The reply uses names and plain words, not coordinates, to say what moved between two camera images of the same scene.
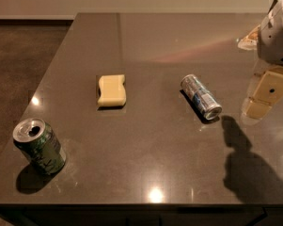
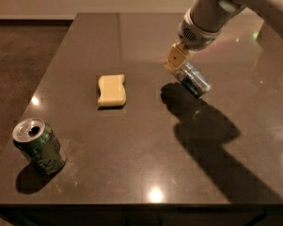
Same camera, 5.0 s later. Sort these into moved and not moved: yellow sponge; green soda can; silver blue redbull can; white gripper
Moved: silver blue redbull can; white gripper
Not moved: yellow sponge; green soda can
